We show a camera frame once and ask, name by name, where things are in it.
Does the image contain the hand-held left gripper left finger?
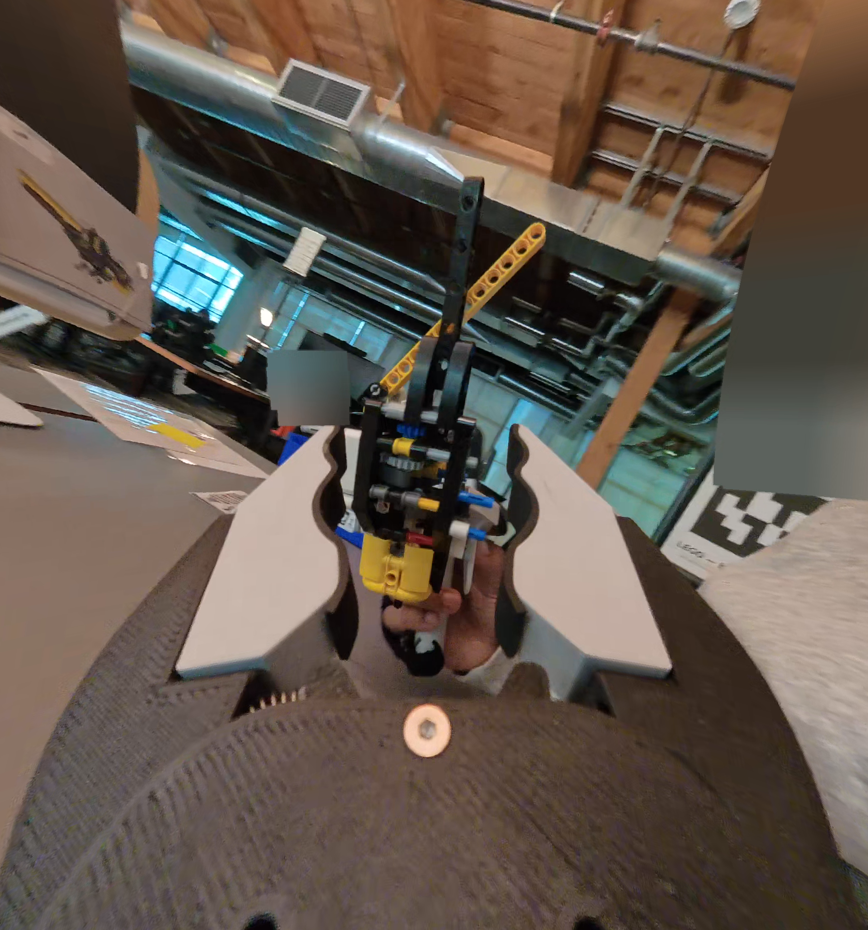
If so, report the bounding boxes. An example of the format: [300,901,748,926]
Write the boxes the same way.
[174,425,362,682]

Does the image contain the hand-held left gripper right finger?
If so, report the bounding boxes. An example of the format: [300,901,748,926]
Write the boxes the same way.
[494,423,673,702]

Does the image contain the black yellow lego model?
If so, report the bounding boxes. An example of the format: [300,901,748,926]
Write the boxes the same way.
[350,176,547,604]

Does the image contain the person's right hand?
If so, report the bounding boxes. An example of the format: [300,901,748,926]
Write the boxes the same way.
[382,543,511,675]

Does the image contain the blue storage bin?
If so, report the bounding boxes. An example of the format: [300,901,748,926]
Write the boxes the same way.
[274,427,320,466]

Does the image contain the framed marker sign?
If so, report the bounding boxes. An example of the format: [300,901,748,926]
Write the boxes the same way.
[659,483,835,582]

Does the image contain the brown office desk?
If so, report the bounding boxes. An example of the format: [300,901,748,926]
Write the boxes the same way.
[136,334,271,426]

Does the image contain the white paper sheet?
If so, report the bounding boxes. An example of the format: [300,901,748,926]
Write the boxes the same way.
[34,367,275,481]

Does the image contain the white panel light on stand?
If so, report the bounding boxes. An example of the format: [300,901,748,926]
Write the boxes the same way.
[256,227,327,350]

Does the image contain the tablet on white stand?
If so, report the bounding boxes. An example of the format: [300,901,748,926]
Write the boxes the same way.
[0,62,160,342]

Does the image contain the white vent grille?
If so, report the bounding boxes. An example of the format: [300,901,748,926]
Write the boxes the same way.
[274,60,372,132]

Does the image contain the dark board with tan edge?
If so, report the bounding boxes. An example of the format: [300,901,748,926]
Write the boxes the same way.
[0,0,160,219]

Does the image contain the wooden post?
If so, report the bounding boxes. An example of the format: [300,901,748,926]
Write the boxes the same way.
[575,287,700,481]

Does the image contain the silver air duct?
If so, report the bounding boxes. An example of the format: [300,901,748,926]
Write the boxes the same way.
[122,22,740,299]

